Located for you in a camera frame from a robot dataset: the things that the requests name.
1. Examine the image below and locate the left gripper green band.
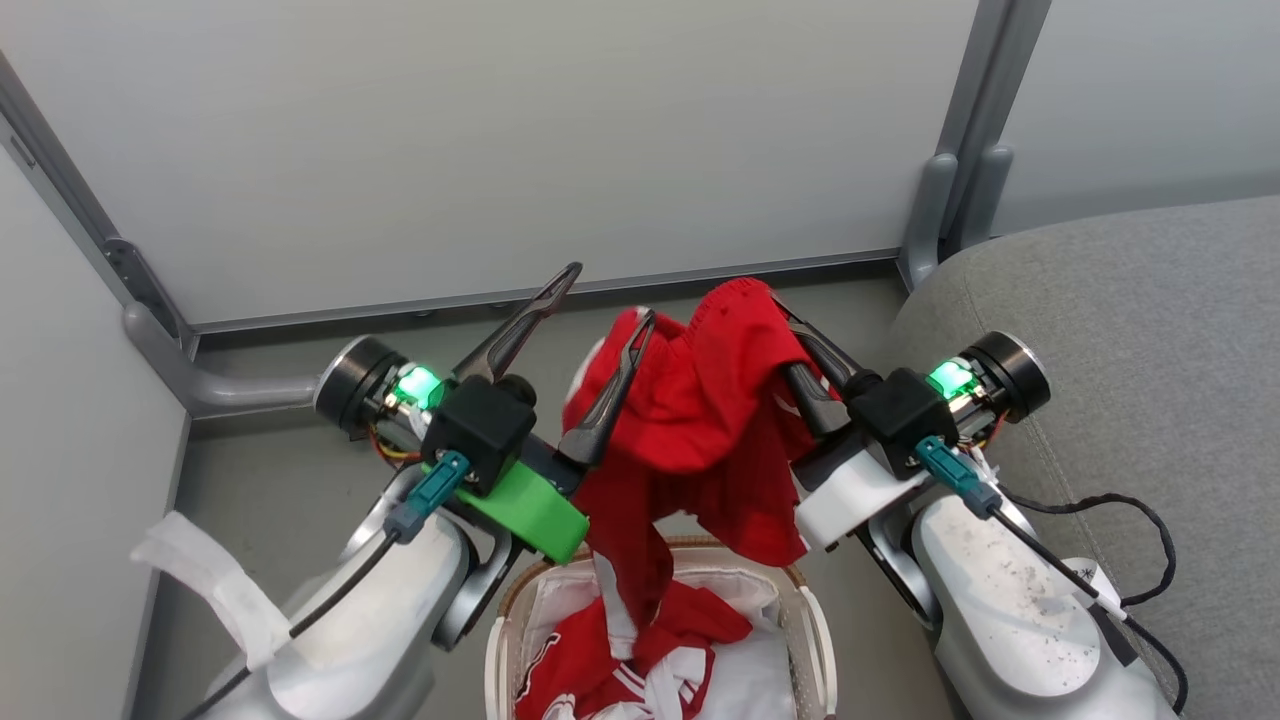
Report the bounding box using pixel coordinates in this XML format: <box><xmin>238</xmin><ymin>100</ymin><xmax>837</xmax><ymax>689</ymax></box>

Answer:
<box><xmin>315</xmin><ymin>262</ymin><xmax>658</xmax><ymax>566</ymax></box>

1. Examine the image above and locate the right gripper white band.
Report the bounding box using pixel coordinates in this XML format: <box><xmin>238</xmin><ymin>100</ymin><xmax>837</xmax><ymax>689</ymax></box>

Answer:
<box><xmin>773</xmin><ymin>298</ymin><xmax>1051</xmax><ymax>553</ymax></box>

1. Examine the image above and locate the red jersey with white trim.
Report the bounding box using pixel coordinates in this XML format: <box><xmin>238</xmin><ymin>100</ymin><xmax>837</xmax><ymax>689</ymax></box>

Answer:
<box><xmin>515</xmin><ymin>278</ymin><xmax>833</xmax><ymax>720</ymax></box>

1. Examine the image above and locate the white laundry basket brown rim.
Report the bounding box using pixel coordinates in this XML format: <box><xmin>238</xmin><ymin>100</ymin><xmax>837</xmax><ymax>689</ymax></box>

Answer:
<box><xmin>485</xmin><ymin>535</ymin><xmax>839</xmax><ymax>720</ymax></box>

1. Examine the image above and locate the white cloth basket liner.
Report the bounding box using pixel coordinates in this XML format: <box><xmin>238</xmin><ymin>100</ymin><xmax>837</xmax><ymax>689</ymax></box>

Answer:
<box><xmin>510</xmin><ymin>565</ymin><xmax>816</xmax><ymax>720</ymax></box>

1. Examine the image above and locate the grey fabric sofa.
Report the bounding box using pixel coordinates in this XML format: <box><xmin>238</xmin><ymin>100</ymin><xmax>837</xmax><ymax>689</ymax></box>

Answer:
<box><xmin>880</xmin><ymin>195</ymin><xmax>1280</xmax><ymax>720</ymax></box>

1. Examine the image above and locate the grey curved support foot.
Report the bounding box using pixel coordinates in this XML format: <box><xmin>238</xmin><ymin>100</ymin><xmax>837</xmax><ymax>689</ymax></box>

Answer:
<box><xmin>122</xmin><ymin>300</ymin><xmax>346</xmax><ymax>419</ymax></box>

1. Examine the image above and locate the black metal hinge plate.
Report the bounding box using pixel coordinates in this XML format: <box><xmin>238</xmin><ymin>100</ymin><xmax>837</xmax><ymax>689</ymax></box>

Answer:
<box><xmin>103</xmin><ymin>237</ymin><xmax>171</xmax><ymax>316</ymax></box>

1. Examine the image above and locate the grey metal panel rail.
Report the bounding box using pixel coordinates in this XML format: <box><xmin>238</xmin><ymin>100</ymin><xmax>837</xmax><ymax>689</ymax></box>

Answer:
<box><xmin>188</xmin><ymin>248</ymin><xmax>903</xmax><ymax>336</ymax></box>

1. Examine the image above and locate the black cable with teal plug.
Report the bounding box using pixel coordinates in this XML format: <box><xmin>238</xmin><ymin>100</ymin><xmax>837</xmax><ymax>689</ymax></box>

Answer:
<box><xmin>180</xmin><ymin>450</ymin><xmax>471</xmax><ymax>720</ymax></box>
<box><xmin>915</xmin><ymin>435</ymin><xmax>1191</xmax><ymax>716</ymax></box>

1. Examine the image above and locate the small white cable label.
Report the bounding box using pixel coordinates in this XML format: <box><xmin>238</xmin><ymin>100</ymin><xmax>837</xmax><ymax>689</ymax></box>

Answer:
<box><xmin>1060</xmin><ymin>558</ymin><xmax>1129</xmax><ymax>623</ymax></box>

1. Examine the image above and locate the grey metal partition post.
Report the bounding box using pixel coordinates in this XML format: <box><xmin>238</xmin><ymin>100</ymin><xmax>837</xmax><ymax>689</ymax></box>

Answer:
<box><xmin>0</xmin><ymin>50</ymin><xmax>196</xmax><ymax>356</ymax></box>
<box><xmin>938</xmin><ymin>0</ymin><xmax>1053</xmax><ymax>251</ymax></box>

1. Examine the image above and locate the thin black looped cable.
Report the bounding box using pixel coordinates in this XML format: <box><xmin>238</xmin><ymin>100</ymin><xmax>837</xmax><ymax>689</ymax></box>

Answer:
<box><xmin>995</xmin><ymin>485</ymin><xmax>1176</xmax><ymax>611</ymax></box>

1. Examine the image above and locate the white fabric strap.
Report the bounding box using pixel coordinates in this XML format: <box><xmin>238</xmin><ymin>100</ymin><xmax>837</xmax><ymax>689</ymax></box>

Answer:
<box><xmin>130</xmin><ymin>510</ymin><xmax>293</xmax><ymax>671</ymax></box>

